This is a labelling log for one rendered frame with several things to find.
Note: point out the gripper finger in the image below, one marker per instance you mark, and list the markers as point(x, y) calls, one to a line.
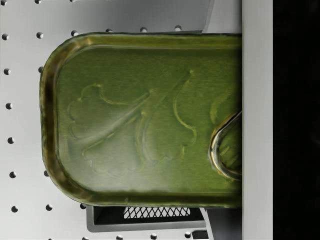
point(226, 225)
point(226, 16)

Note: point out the flat-sided can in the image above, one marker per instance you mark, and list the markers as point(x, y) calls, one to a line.
point(140, 120)

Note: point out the dark grey basket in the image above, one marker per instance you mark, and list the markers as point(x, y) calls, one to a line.
point(110, 223)

